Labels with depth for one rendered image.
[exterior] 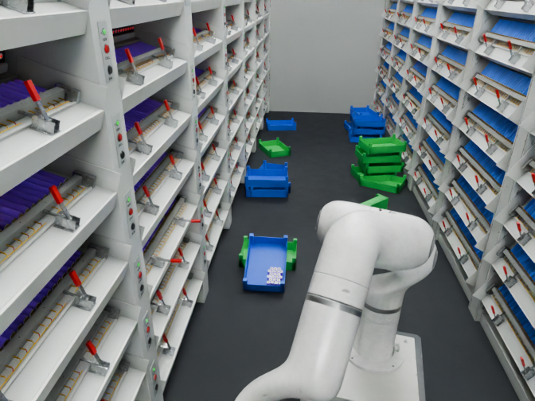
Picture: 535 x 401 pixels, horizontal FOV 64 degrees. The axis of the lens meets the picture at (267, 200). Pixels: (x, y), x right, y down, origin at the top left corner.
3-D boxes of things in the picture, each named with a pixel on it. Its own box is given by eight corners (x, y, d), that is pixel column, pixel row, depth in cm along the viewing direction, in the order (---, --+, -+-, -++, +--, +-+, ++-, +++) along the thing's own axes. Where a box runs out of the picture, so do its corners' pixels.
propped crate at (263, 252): (284, 293, 210) (284, 283, 204) (243, 290, 212) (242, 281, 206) (287, 244, 231) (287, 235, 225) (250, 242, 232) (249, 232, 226)
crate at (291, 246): (296, 250, 244) (297, 238, 241) (295, 270, 226) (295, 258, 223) (244, 247, 247) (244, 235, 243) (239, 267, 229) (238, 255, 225)
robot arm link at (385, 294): (365, 286, 135) (376, 216, 125) (427, 303, 127) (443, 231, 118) (355, 305, 124) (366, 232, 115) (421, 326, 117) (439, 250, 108)
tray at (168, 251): (195, 214, 182) (201, 195, 178) (146, 309, 128) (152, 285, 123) (149, 199, 180) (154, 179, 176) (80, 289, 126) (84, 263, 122)
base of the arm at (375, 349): (401, 336, 141) (411, 289, 134) (405, 379, 124) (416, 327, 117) (343, 326, 145) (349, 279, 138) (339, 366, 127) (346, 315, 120)
